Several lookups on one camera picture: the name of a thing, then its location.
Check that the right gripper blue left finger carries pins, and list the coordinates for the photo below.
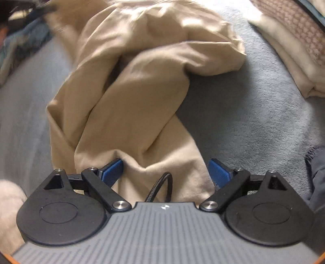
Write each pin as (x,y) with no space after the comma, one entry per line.
(100,182)

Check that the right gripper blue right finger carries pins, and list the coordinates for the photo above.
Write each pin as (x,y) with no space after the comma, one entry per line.
(229,185)

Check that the beige trousers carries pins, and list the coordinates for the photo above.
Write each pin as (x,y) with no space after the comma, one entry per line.
(131,61)

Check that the grey bed blanket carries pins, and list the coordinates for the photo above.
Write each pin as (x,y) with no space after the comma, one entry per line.
(254,118)

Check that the blue denim jeans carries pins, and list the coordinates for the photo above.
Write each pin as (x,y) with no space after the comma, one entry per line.
(22,45)

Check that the pink checked folded garment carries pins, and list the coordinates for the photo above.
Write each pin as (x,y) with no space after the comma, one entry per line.
(299,23)

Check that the blue folded garment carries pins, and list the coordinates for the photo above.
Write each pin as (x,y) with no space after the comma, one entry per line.
(312,11)

